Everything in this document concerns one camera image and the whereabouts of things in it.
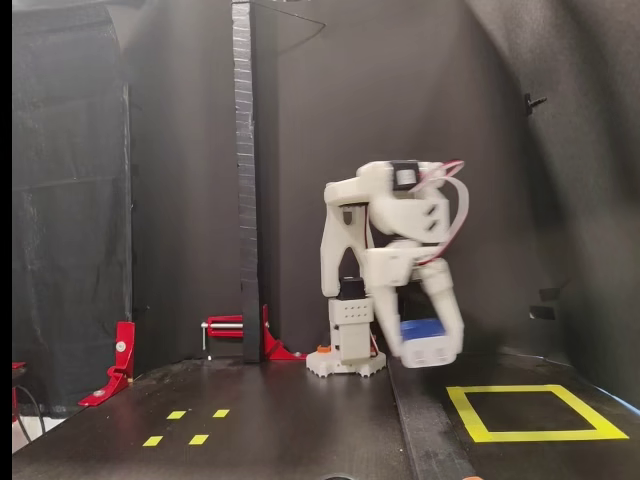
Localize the red black white servo cable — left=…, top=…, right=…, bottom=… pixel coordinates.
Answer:
left=409, top=158, right=472, bottom=269

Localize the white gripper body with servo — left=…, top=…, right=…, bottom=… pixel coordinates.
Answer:
left=364, top=239, right=449, bottom=290

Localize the small red clamp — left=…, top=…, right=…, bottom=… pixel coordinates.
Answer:
left=12, top=360, right=27, bottom=426

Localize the blue white charger block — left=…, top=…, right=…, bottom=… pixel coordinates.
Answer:
left=398, top=318, right=464, bottom=370

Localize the white fixed gripper finger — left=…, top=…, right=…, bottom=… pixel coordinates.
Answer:
left=372, top=284, right=409, bottom=357

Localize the red metal angle bracket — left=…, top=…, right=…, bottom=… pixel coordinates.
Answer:
left=78, top=320, right=137, bottom=408
left=262, top=303, right=309, bottom=362

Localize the black binder clip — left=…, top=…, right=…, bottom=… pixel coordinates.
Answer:
left=528, top=278, right=572, bottom=322

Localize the yellow tape square outline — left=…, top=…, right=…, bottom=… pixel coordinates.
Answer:
left=445, top=383, right=630, bottom=445

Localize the white moving gripper finger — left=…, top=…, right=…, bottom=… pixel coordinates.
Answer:
left=418, top=262, right=466, bottom=351

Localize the black backdrop cloth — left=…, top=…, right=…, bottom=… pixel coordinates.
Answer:
left=464, top=0, right=640, bottom=401

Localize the small black clip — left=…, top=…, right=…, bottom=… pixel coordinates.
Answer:
left=523, top=92, right=550, bottom=115

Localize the black mesh cloth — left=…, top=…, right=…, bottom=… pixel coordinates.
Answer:
left=12, top=2, right=135, bottom=419

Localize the thin black cable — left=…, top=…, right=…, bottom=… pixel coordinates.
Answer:
left=12, top=383, right=47, bottom=446

